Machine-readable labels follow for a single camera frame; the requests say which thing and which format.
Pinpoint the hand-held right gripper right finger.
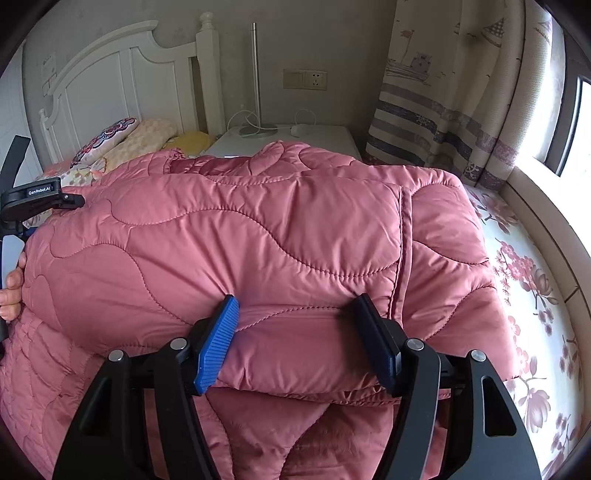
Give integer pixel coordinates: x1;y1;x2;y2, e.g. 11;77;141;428
353;293;541;480

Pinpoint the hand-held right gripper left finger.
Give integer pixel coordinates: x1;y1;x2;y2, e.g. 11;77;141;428
52;294;241;480

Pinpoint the pink quilted jacket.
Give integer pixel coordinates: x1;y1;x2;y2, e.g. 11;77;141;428
0;141;529;480

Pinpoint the person's left hand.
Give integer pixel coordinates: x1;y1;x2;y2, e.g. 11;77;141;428
0;254;27;322

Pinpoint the embroidered floral pillow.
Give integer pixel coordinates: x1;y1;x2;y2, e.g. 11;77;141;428
69;117;139;168

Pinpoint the cream textured pillow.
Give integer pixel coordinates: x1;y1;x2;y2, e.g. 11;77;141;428
99;119;178;175

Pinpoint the white wooden headboard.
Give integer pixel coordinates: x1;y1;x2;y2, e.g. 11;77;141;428
39;11;223;163

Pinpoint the yellow pillow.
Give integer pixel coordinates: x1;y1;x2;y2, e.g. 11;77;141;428
164;131;216;156

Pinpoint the white nightstand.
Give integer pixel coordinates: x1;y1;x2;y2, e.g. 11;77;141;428
203;124;364;163

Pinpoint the silver pole lamp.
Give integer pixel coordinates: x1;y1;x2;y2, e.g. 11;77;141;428
238;22;279;139

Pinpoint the patterned striped curtain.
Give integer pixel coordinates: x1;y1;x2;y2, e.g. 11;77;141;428
365;0;555;191

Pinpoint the window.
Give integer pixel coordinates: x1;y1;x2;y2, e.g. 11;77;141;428
549;34;591;185

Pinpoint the white cable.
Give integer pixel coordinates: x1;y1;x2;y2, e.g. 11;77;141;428
225;109;260;136

